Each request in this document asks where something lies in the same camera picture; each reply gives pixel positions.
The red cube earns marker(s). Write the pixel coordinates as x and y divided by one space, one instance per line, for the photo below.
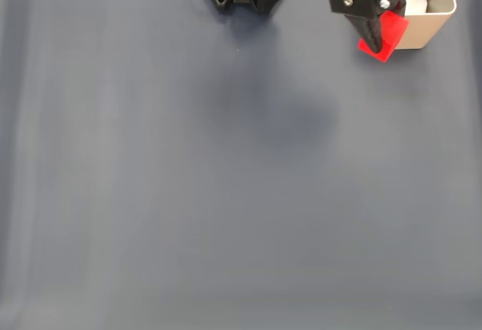
393 32

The beige rectangular box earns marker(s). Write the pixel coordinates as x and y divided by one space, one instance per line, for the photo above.
425 30

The grey table cloth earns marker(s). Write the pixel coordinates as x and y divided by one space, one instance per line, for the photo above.
241 213

